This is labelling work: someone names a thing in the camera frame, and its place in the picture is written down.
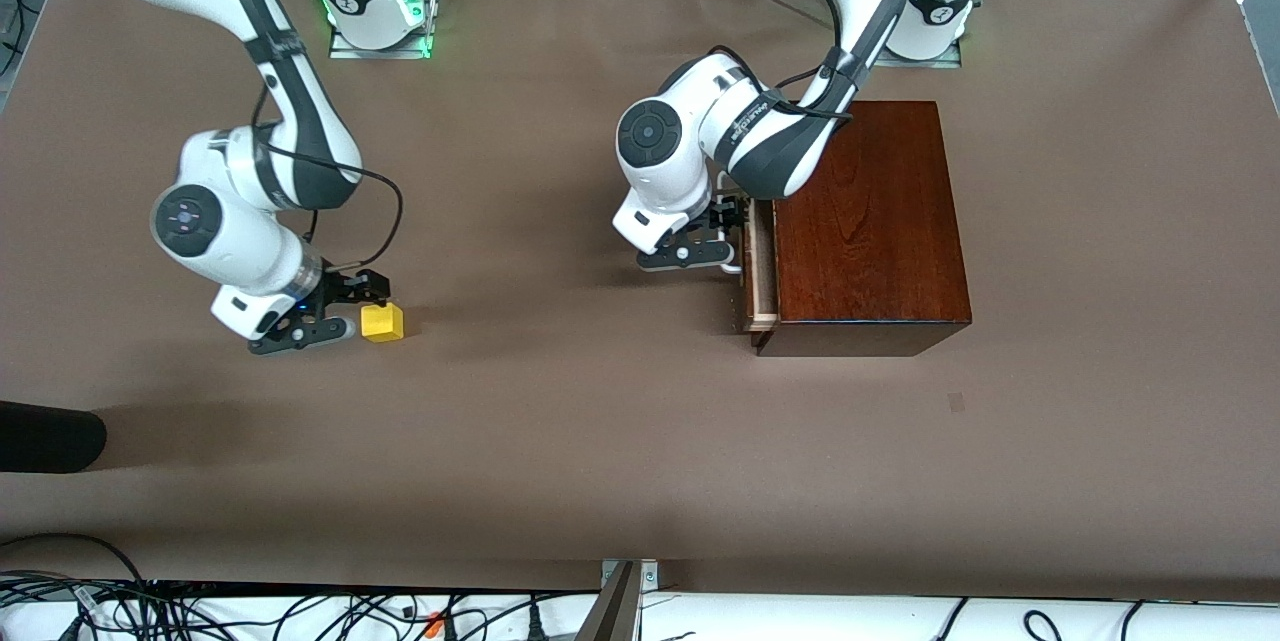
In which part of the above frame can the yellow cube block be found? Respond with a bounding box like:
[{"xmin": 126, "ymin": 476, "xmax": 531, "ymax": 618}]
[{"xmin": 361, "ymin": 302, "xmax": 405, "ymax": 344}]

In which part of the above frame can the wooden drawer with white handle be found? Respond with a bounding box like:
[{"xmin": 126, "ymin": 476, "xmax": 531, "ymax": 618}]
[{"xmin": 718, "ymin": 176, "xmax": 781, "ymax": 334}]

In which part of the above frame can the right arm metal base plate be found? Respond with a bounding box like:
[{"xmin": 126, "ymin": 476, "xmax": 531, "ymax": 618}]
[{"xmin": 328, "ymin": 0, "xmax": 438, "ymax": 61}]

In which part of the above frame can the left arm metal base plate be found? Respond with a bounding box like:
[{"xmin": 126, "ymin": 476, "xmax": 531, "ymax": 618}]
[{"xmin": 850, "ymin": 0, "xmax": 966, "ymax": 70}]

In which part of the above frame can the dark wooden drawer cabinet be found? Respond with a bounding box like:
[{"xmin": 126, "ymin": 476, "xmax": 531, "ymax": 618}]
[{"xmin": 752, "ymin": 100, "xmax": 974, "ymax": 358}]

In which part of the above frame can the grey metal camera pole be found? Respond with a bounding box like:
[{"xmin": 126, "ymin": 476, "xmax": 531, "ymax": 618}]
[{"xmin": 575, "ymin": 561, "xmax": 643, "ymax": 641}]

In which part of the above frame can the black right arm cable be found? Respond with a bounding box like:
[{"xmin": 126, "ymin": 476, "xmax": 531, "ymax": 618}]
[{"xmin": 250, "ymin": 86, "xmax": 404, "ymax": 267}]

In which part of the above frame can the black cylindrical object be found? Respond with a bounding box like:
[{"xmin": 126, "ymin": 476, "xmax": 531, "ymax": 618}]
[{"xmin": 0, "ymin": 400, "xmax": 108, "ymax": 475}]

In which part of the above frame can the tangled black cable bundle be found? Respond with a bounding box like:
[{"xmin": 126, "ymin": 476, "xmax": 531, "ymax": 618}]
[{"xmin": 0, "ymin": 533, "xmax": 601, "ymax": 641}]

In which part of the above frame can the brown table cover sheet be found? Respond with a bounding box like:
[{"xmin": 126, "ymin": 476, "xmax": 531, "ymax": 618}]
[{"xmin": 0, "ymin": 0, "xmax": 1280, "ymax": 605}]

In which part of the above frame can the silver corner bracket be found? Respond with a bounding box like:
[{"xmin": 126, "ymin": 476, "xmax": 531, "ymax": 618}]
[{"xmin": 601, "ymin": 559, "xmax": 661, "ymax": 594}]

